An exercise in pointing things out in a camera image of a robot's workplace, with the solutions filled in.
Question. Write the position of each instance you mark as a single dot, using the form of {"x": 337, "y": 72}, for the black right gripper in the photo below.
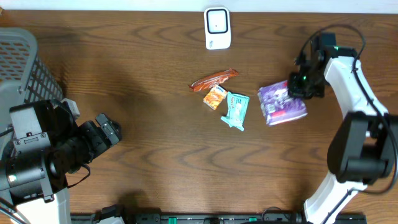
{"x": 295, "y": 91}

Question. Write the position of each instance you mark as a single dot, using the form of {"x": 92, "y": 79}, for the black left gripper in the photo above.
{"x": 106, "y": 131}

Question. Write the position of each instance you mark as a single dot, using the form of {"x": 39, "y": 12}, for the pink purple snack bag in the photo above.
{"x": 277, "y": 106}

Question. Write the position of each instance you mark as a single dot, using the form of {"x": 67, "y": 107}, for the orange Kleenex tissue pack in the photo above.
{"x": 215, "y": 96}

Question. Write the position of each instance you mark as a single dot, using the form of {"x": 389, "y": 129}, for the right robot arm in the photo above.
{"x": 364, "y": 148}

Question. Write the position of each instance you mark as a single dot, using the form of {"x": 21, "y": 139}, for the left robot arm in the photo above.
{"x": 47, "y": 145}

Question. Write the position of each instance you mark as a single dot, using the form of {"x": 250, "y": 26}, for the green wet wipes packet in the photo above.
{"x": 237, "y": 108}

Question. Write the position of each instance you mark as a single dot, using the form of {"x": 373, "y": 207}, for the orange snack bar wrapper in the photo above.
{"x": 212, "y": 80}

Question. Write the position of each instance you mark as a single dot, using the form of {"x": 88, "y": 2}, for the grey plastic basket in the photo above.
{"x": 24, "y": 76}

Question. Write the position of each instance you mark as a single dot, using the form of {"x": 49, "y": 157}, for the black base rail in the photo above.
{"x": 118, "y": 214}

